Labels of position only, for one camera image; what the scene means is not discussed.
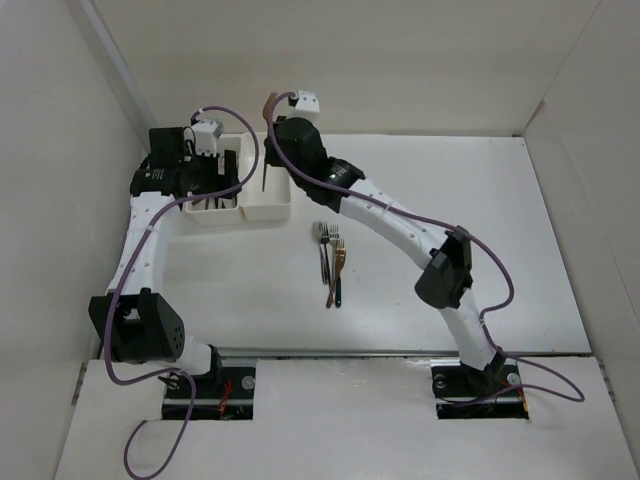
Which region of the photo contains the rose gold slim fork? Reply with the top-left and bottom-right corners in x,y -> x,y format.
261,92 -> 282,191

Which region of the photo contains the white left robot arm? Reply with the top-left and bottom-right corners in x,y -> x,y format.
89,120 -> 238,397

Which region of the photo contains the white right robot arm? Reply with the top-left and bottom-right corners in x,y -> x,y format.
264,117 -> 504,397

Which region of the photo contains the white left bin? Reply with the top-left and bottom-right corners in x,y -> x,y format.
183,134 -> 243,227

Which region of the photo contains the white bin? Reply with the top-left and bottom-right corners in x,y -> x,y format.
238,132 -> 292,222
183,134 -> 243,227

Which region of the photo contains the white right bin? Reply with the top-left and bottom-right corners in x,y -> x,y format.
238,132 -> 292,222

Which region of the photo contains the silver fork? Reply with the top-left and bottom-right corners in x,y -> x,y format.
312,221 -> 328,285
323,223 -> 340,284

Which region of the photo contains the black fork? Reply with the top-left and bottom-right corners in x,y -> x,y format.
318,222 -> 330,285

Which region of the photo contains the copper fork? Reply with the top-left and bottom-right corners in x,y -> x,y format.
325,247 -> 346,309

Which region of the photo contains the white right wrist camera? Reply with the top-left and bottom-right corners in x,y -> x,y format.
291,90 -> 320,122

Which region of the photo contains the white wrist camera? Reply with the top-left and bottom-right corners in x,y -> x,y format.
291,90 -> 320,122
191,120 -> 224,157

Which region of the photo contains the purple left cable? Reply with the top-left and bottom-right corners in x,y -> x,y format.
102,105 -> 260,476

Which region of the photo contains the purple cable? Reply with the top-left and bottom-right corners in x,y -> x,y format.
102,105 -> 260,476
268,90 -> 586,405

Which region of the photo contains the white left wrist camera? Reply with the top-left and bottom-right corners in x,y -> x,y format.
191,120 -> 224,157

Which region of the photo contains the gold fork green handle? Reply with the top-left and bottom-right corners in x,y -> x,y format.
332,238 -> 347,306

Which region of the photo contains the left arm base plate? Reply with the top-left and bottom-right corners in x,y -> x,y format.
161,363 -> 256,421

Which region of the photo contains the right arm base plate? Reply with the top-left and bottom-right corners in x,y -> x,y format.
431,362 -> 529,420

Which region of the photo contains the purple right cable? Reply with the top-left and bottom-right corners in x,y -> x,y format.
268,90 -> 586,405

